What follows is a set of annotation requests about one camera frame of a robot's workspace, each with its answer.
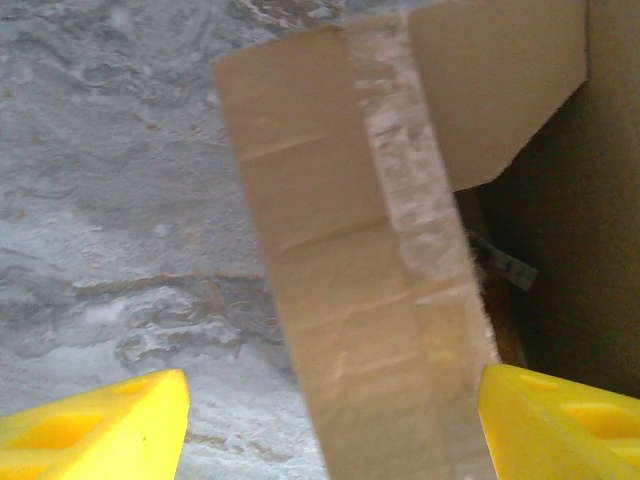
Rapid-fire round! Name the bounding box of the brown cardboard express box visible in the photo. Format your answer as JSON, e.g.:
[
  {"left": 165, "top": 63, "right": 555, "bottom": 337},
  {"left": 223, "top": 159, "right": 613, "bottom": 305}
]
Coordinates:
[{"left": 212, "top": 0, "right": 640, "bottom": 480}]

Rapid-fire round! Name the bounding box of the marble patterned table cover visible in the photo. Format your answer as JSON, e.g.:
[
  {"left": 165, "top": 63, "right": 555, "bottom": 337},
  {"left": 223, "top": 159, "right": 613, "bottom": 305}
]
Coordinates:
[{"left": 0, "top": 0, "right": 436, "bottom": 480}]

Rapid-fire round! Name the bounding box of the white label inside box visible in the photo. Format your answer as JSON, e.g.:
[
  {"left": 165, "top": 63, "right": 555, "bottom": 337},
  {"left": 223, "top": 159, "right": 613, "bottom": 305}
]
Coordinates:
[{"left": 467, "top": 232, "right": 540, "bottom": 369}]

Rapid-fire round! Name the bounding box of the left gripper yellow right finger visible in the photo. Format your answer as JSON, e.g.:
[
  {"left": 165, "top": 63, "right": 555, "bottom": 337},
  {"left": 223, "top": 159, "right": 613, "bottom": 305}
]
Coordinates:
[{"left": 477, "top": 363, "right": 640, "bottom": 480}]

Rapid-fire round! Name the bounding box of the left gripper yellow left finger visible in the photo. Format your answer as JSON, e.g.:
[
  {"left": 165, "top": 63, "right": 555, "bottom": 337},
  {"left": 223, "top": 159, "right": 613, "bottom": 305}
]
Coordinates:
[{"left": 0, "top": 368, "right": 190, "bottom": 480}]

